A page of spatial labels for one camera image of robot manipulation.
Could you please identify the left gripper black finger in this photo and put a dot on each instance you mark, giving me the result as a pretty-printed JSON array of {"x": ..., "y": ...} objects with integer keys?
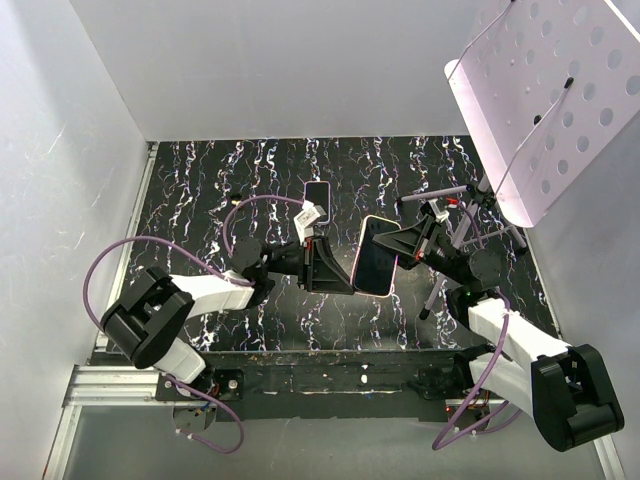
[
  {"x": 329, "y": 281},
  {"x": 322, "y": 255}
]

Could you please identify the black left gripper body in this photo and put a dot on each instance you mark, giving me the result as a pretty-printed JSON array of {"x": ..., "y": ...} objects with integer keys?
[{"x": 305, "y": 260}]

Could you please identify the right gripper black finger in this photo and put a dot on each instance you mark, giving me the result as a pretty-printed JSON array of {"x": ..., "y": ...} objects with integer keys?
[
  {"x": 407, "y": 254},
  {"x": 409, "y": 238}
]

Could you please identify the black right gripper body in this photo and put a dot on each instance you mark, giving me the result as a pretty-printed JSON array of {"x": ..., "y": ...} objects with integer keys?
[{"x": 422, "y": 255}]

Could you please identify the phone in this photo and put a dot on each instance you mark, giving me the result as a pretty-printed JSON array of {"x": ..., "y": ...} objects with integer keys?
[{"x": 319, "y": 193}]

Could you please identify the black smartphone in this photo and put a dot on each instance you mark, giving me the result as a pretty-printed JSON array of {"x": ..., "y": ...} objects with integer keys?
[{"x": 374, "y": 267}]

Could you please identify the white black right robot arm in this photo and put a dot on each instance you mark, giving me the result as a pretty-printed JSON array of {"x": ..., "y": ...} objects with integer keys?
[{"x": 565, "y": 389}]

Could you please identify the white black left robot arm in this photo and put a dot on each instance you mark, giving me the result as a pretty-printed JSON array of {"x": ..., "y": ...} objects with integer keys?
[{"x": 146, "y": 320}]

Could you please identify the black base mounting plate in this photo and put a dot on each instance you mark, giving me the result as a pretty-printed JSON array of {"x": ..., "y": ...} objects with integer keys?
[{"x": 347, "y": 384}]

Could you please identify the white tripod music stand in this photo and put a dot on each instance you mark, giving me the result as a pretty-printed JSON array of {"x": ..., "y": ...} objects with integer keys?
[{"x": 549, "y": 93}]

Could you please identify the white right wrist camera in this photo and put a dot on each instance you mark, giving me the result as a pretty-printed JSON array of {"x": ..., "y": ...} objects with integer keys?
[{"x": 441, "y": 213}]

